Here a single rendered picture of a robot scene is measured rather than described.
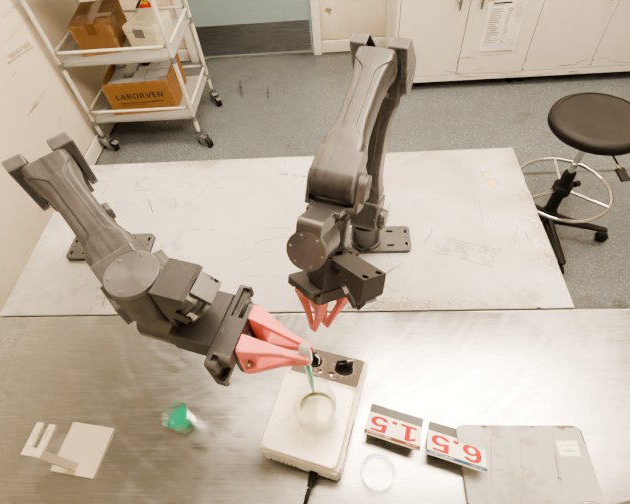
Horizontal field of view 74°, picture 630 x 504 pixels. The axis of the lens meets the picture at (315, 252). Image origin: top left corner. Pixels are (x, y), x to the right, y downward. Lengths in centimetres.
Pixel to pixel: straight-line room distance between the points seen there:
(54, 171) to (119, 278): 24
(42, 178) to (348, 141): 41
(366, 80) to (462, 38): 233
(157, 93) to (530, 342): 239
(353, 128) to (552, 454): 59
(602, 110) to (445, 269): 118
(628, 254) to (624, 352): 148
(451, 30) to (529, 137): 78
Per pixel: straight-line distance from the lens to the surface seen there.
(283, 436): 70
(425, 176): 112
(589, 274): 225
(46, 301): 110
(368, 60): 69
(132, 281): 46
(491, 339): 88
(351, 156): 59
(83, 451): 89
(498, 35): 303
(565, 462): 83
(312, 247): 54
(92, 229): 60
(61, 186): 65
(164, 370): 89
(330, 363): 77
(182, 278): 43
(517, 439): 81
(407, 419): 79
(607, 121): 192
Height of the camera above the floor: 166
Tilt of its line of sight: 53 degrees down
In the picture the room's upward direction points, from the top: 7 degrees counter-clockwise
